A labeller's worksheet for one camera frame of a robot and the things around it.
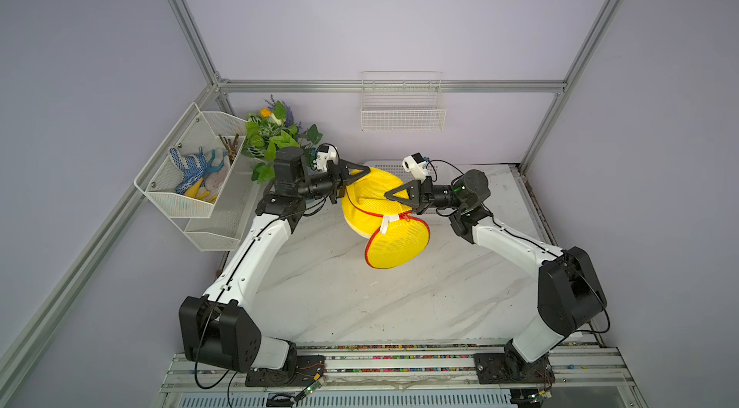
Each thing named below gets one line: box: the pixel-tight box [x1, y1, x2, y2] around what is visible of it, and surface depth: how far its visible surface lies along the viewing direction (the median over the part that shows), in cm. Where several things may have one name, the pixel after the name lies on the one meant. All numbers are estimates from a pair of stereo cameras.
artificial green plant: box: [241, 95, 324, 184], surface depth 86 cm
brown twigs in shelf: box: [218, 132, 240, 166], surface depth 85 cm
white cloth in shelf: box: [203, 158, 230, 197], surface depth 78 cm
